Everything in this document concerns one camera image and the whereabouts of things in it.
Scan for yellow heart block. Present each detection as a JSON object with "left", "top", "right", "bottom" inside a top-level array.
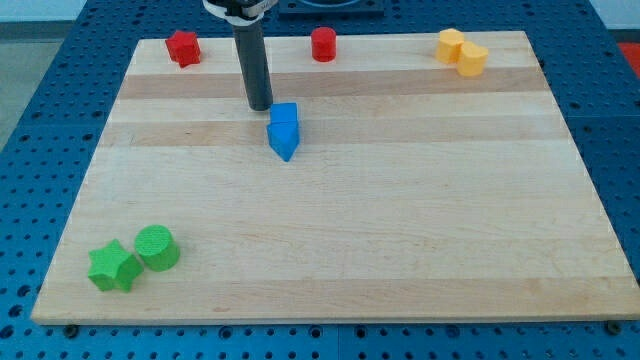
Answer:
[{"left": 456, "top": 41, "right": 489, "bottom": 77}]

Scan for blue triangle block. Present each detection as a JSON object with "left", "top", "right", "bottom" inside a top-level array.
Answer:
[{"left": 266, "top": 122, "right": 300, "bottom": 162}]

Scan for blue cube block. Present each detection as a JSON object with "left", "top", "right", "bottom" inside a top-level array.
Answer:
[{"left": 270, "top": 102, "right": 298, "bottom": 124}]

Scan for wooden board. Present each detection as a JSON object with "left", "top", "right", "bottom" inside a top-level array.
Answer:
[{"left": 32, "top": 31, "right": 639, "bottom": 326}]

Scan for red cylinder block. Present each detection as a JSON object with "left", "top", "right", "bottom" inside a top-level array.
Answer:
[{"left": 311, "top": 27, "right": 337, "bottom": 62}]

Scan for green cylinder block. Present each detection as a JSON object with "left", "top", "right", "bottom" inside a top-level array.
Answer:
[{"left": 134, "top": 225, "right": 181, "bottom": 272}]

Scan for red star block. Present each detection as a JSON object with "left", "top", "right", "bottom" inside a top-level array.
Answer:
[{"left": 165, "top": 30, "right": 201, "bottom": 68}]

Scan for yellow hexagon block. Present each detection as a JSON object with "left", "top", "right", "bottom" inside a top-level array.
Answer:
[{"left": 435, "top": 28, "right": 465, "bottom": 64}]

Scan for green star block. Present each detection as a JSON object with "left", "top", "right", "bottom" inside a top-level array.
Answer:
[{"left": 87, "top": 239, "right": 144, "bottom": 292}]

